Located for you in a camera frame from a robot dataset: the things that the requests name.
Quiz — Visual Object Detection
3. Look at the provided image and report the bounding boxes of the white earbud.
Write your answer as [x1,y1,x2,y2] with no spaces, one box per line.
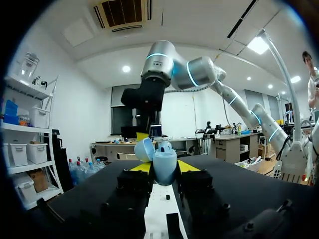
[158,140,173,155]

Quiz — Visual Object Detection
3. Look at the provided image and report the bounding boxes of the light blue earbud case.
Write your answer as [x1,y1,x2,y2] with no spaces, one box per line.
[134,137,178,186]

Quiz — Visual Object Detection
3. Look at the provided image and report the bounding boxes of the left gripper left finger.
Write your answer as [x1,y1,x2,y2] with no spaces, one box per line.
[80,162,155,239]

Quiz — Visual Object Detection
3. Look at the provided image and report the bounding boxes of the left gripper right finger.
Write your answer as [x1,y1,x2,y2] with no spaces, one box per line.
[175,160,250,239]

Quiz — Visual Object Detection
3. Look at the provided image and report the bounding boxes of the white cable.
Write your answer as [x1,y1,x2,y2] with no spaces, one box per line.
[163,80,232,126]

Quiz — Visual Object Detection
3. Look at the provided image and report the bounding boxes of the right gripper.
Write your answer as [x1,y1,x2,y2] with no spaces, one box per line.
[120,76,165,142]

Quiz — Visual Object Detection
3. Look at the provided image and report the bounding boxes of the person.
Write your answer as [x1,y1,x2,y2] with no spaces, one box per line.
[301,50,319,110]

